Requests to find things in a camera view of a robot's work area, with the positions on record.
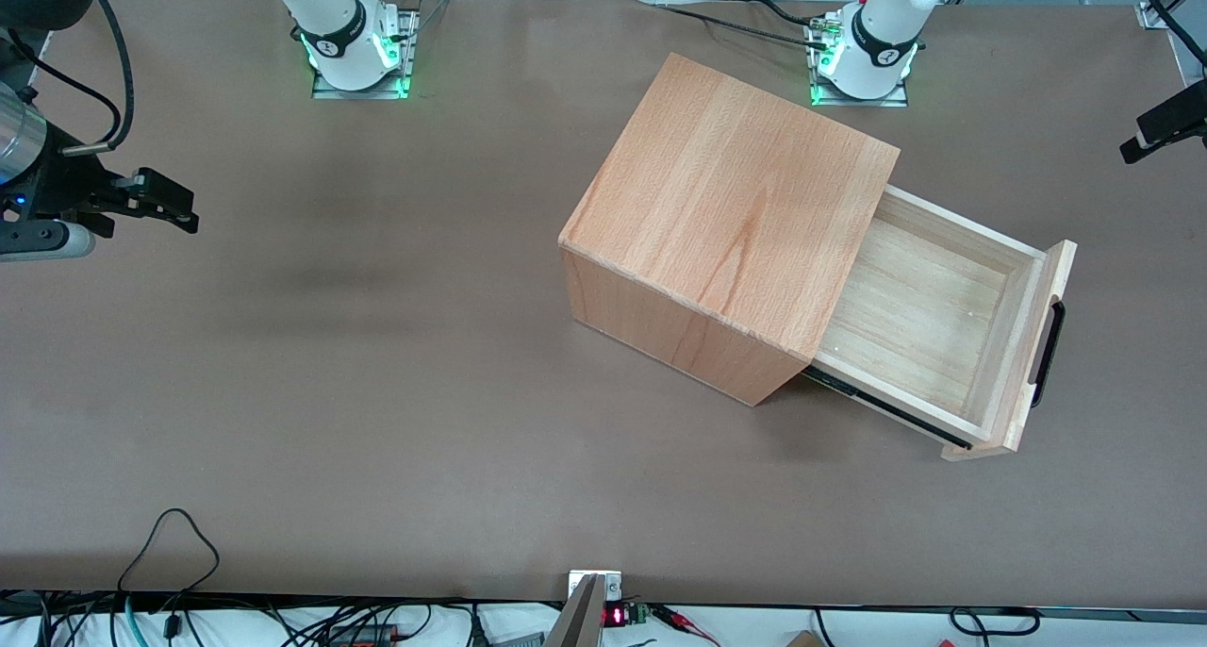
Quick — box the black drawer slide rail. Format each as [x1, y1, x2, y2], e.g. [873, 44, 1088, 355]
[802, 366, 974, 451]

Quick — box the black hanging cable bundle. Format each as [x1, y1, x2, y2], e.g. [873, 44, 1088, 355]
[1139, 0, 1207, 69]

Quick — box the black metal drawer handle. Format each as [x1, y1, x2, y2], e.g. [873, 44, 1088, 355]
[1028, 298, 1066, 409]

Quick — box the light wooden drawer cabinet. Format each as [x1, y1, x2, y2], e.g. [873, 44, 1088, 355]
[558, 53, 901, 407]

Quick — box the long black table cable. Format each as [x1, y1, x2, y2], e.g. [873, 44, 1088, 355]
[651, 1, 831, 50]

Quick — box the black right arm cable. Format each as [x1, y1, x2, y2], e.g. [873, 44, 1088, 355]
[0, 0, 135, 156]

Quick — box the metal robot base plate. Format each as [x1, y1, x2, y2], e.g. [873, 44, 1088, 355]
[309, 6, 417, 101]
[809, 20, 912, 108]

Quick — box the light wooden drawer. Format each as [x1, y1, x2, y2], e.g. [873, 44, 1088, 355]
[802, 185, 1079, 462]

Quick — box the black coiled floor cable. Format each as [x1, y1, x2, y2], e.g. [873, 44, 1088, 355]
[948, 606, 1042, 647]

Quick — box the thin black looped cable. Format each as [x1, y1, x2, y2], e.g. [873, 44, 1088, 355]
[115, 507, 221, 629]

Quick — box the silver table edge bracket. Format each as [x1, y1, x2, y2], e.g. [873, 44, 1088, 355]
[569, 570, 624, 604]

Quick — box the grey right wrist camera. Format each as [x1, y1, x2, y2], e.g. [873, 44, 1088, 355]
[0, 221, 97, 262]

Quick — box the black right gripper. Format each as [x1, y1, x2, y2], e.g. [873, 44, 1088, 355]
[0, 124, 201, 236]

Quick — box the wooden camera mount beam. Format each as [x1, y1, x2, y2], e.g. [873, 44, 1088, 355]
[542, 574, 609, 647]

